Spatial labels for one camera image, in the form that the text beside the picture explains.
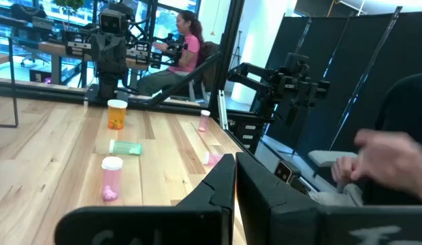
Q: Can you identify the grey chair armrest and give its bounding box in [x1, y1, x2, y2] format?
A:
[308, 149, 359, 168]

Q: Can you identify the wooden background desk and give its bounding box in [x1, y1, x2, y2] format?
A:
[37, 41, 154, 86]

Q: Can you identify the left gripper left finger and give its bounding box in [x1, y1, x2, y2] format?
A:
[54, 152, 236, 245]

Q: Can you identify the small black camera box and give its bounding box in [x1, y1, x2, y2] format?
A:
[273, 159, 302, 186]

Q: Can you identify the person's hand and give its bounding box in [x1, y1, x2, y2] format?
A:
[350, 128, 422, 205]
[331, 155, 361, 186]

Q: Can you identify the pink medicine bottle white cap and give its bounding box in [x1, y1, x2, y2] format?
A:
[202, 151, 224, 167]
[101, 156, 124, 201]
[197, 110, 211, 133]

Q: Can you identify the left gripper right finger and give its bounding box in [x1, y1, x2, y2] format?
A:
[235, 152, 422, 245]

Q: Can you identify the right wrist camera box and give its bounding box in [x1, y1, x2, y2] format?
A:
[99, 9, 127, 35]

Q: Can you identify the person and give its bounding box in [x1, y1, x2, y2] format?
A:
[135, 10, 205, 98]
[362, 71, 422, 207]

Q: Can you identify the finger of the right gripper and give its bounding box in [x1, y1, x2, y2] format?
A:
[91, 33, 110, 75]
[109, 33, 129, 74]

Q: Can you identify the orange medicine bottle white cap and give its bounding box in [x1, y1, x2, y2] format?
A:
[107, 99, 128, 131]

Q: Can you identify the black office chair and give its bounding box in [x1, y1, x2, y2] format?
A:
[189, 40, 223, 103]

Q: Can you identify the black room divider panel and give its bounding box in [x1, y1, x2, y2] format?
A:
[265, 6, 422, 161]

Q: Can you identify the green medicine bottle white cap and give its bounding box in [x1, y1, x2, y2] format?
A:
[108, 139, 143, 157]

